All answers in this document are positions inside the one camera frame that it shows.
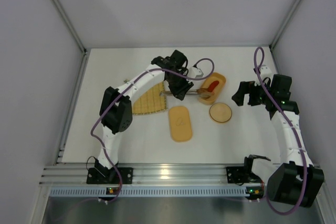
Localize round beige lid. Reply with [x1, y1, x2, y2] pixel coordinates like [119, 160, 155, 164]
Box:
[209, 103, 232, 124]

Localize beige oblong lunch box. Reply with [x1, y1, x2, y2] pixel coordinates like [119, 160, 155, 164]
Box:
[198, 72, 226, 105]

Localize red sausage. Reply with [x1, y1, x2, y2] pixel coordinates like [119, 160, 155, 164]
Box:
[207, 80, 219, 92]

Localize metal tongs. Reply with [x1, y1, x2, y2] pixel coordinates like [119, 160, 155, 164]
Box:
[160, 88, 207, 96]

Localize beige oblong lunch box lid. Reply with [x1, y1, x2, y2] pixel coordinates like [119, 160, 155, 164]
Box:
[168, 106, 193, 143]

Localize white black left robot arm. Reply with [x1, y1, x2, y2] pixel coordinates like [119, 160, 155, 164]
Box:
[94, 50, 193, 184]

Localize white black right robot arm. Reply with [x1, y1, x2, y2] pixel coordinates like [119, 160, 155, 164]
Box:
[232, 74, 324, 208]

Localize woven bamboo tray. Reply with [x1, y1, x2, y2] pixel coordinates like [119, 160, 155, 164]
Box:
[131, 78, 167, 115]

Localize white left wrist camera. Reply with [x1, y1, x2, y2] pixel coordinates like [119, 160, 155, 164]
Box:
[188, 67, 204, 79]

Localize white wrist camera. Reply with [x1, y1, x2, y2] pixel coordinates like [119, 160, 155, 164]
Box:
[188, 67, 204, 79]
[254, 65, 273, 80]

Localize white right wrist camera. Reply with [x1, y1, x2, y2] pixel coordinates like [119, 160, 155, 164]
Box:
[254, 65, 273, 80]

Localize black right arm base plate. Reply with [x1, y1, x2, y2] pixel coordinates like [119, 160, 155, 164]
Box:
[226, 166, 250, 185]

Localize aluminium mounting rail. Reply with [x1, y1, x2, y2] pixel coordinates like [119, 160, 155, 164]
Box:
[39, 163, 241, 186]

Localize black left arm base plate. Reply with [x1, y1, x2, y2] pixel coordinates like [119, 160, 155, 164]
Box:
[86, 167, 133, 185]

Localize left aluminium frame post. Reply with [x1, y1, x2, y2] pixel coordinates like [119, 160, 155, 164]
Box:
[50, 0, 87, 55]

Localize aluminium frame post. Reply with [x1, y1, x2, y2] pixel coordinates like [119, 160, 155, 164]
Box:
[50, 0, 87, 55]
[269, 0, 303, 52]

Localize right aluminium frame post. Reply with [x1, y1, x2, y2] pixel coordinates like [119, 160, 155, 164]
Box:
[269, 0, 303, 52]

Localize slotted grey cable duct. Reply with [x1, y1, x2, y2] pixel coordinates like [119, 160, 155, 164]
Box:
[49, 186, 250, 197]

